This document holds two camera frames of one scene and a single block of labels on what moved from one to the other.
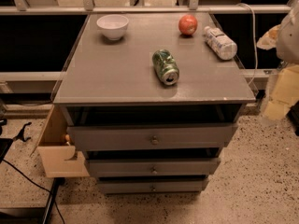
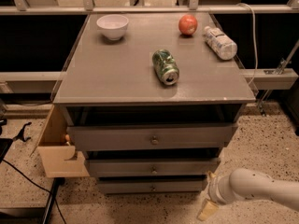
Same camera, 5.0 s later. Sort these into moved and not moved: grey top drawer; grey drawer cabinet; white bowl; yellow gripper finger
Moved: yellow gripper finger
Not moved: grey top drawer; white bowl; grey drawer cabinet
